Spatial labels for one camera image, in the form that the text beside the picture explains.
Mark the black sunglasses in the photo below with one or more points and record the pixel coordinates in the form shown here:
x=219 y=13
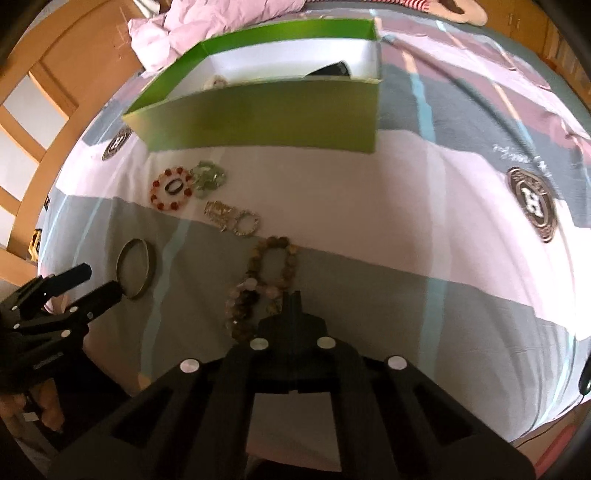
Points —
x=339 y=69

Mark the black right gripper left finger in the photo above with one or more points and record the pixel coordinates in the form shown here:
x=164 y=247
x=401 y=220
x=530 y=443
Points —
x=279 y=324

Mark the pink quilt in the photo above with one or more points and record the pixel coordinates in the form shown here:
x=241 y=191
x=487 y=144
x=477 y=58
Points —
x=160 y=40

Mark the green cardboard box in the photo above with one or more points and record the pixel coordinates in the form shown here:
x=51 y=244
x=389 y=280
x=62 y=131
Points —
x=250 y=88

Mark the black cable mouse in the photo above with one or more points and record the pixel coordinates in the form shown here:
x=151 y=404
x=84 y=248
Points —
x=584 y=384

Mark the plaid bed sheet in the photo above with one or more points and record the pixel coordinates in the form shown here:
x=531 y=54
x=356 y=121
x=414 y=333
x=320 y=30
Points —
x=461 y=243

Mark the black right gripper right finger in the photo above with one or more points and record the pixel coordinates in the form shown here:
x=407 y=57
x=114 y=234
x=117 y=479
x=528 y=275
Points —
x=307 y=328

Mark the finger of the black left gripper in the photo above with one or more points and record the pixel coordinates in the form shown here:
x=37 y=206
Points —
x=93 y=304
x=51 y=286

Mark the person left hand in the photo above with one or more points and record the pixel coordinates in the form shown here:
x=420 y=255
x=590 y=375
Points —
x=42 y=400

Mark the dark metal bangle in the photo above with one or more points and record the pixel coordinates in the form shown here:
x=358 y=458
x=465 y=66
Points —
x=135 y=268

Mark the striped plush doll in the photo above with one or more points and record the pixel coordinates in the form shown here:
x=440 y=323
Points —
x=457 y=11

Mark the wooden headboard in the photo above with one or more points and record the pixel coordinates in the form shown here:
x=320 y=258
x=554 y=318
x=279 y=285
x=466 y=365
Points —
x=59 y=67

